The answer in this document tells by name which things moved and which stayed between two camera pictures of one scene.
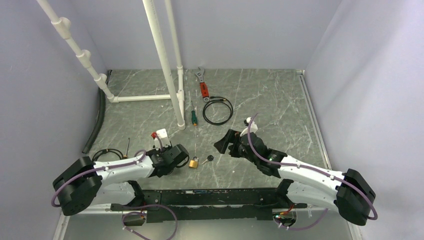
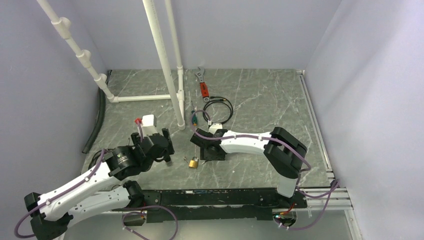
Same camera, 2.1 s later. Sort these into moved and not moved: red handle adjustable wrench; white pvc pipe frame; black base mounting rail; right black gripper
Moved: right black gripper
Not moved: red handle adjustable wrench; black base mounting rail; white pvc pipe frame
